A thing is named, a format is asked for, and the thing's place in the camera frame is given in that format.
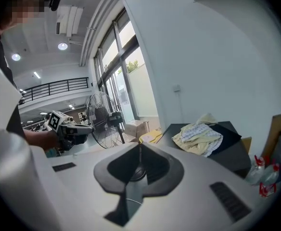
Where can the clear plastic bottles red caps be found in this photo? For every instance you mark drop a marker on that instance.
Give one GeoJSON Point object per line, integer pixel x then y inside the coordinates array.
{"type": "Point", "coordinates": [272, 179]}

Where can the black table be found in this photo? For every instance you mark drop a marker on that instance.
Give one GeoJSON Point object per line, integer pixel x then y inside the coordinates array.
{"type": "Point", "coordinates": [236, 162]}

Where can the black cloth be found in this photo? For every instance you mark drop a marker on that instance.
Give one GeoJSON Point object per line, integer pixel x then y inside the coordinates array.
{"type": "Point", "coordinates": [227, 136]}

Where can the round ceiling light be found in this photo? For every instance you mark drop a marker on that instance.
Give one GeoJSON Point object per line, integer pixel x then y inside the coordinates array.
{"type": "Point", "coordinates": [16, 57]}
{"type": "Point", "coordinates": [62, 46]}

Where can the brown cardboard box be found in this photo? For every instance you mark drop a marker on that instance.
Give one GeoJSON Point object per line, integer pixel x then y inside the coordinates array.
{"type": "Point", "coordinates": [275, 129]}

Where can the small cardboard piece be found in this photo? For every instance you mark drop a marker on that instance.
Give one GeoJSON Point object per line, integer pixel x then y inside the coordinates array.
{"type": "Point", "coordinates": [246, 144]}

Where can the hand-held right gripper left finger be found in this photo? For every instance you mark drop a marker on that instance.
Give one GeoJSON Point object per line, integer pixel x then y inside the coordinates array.
{"type": "Point", "coordinates": [82, 189]}

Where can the white ceiling air conditioner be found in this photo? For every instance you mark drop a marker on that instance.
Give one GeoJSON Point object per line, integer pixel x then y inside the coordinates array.
{"type": "Point", "coordinates": [68, 20]}

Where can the person's left hand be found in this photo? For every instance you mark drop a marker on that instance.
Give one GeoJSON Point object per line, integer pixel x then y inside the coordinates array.
{"type": "Point", "coordinates": [52, 139]}

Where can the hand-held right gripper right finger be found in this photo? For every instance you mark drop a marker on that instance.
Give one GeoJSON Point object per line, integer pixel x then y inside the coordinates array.
{"type": "Point", "coordinates": [191, 196]}

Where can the printed cardboard box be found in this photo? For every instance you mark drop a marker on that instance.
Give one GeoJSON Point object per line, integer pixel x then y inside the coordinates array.
{"type": "Point", "coordinates": [136, 129]}

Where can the person's head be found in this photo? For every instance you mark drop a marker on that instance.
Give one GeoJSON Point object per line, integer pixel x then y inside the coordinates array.
{"type": "Point", "coordinates": [27, 6]}

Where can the dark framed glass window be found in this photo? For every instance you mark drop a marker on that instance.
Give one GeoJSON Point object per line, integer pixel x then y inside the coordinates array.
{"type": "Point", "coordinates": [121, 53]}

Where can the person's left forearm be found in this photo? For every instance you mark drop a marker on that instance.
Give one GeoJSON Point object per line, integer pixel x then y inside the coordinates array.
{"type": "Point", "coordinates": [34, 138]}

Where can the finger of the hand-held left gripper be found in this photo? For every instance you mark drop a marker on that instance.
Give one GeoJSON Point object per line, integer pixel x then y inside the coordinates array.
{"type": "Point", "coordinates": [80, 130]}

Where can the black standing fan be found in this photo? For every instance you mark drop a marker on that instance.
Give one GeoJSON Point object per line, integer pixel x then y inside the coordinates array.
{"type": "Point", "coordinates": [116, 120]}

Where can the grey wall socket box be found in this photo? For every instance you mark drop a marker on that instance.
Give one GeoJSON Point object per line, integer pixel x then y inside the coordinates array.
{"type": "Point", "coordinates": [177, 88]}

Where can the checked cloth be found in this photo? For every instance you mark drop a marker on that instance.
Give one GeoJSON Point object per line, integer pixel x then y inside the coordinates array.
{"type": "Point", "coordinates": [198, 132]}

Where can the pile of crumpled cloths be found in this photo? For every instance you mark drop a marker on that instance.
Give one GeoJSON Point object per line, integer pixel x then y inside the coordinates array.
{"type": "Point", "coordinates": [186, 141]}

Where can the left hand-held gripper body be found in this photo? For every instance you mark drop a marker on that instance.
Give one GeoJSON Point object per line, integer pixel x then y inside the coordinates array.
{"type": "Point", "coordinates": [55, 120]}

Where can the black metal railing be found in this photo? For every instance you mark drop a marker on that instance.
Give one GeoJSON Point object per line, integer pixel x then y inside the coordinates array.
{"type": "Point", "coordinates": [58, 82]}

